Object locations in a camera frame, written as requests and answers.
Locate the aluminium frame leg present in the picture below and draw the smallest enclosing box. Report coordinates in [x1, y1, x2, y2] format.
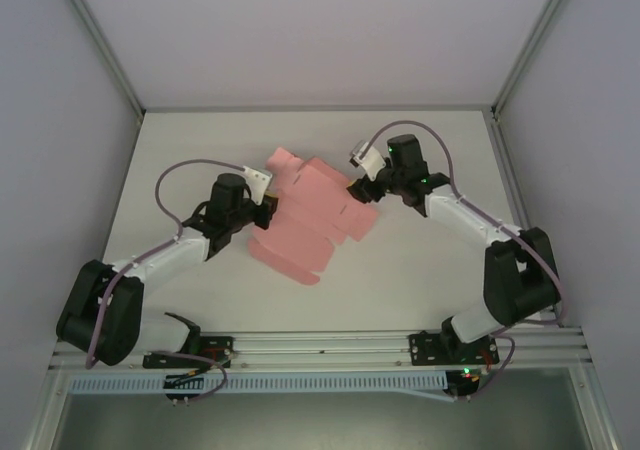
[24, 367, 72, 450]
[569, 367, 622, 450]

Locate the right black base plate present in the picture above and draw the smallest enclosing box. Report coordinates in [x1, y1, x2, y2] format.
[408, 330, 500, 369]

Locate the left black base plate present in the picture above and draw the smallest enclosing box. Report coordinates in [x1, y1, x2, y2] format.
[143, 335, 236, 370]

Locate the pink paper box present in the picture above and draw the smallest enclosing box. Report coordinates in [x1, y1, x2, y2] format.
[248, 145, 380, 287]

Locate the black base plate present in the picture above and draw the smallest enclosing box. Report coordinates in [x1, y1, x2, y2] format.
[143, 335, 236, 370]
[408, 330, 500, 369]

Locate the white slotted cable duct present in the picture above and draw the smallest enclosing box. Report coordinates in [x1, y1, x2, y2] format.
[69, 371, 447, 397]

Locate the aluminium frame post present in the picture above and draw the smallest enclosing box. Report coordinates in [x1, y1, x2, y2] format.
[491, 0, 585, 119]
[49, 0, 147, 119]

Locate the aluminium side rail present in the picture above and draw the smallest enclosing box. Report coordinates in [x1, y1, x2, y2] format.
[488, 112, 586, 331]

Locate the aluminium frame crossbar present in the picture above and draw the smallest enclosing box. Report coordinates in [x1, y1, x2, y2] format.
[142, 102, 496, 115]

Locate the grey metal panel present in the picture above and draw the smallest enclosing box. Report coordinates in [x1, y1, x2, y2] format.
[54, 393, 599, 450]

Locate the black connector box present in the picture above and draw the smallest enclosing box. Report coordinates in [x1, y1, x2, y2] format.
[446, 368, 485, 402]
[163, 372, 202, 407]

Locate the aluminium mounting rail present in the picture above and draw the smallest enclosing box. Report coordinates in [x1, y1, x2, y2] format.
[49, 323, 592, 372]

